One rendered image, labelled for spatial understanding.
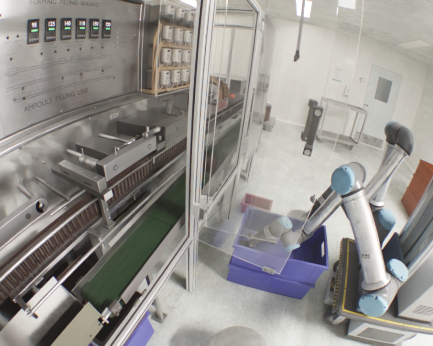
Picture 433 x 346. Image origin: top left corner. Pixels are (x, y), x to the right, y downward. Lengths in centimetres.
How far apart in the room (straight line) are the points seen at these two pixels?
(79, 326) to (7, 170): 56
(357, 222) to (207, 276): 110
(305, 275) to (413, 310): 80
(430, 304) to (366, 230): 83
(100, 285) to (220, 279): 97
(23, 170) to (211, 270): 136
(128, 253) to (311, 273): 104
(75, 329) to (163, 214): 68
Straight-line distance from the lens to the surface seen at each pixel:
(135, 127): 104
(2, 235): 70
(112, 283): 88
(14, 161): 86
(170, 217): 106
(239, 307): 154
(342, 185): 94
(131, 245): 97
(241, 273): 149
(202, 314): 149
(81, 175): 72
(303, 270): 138
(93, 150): 88
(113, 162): 70
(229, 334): 119
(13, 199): 90
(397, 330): 164
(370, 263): 103
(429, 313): 171
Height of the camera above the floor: 138
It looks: 30 degrees down
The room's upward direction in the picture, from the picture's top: 6 degrees clockwise
